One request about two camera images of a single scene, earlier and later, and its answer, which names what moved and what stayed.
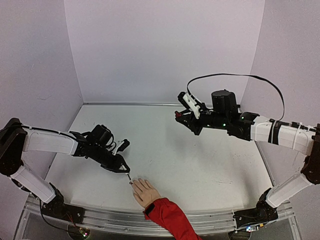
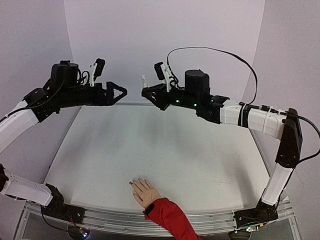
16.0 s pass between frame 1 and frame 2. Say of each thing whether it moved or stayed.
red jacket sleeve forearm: stayed
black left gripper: moved
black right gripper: moved
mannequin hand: stayed
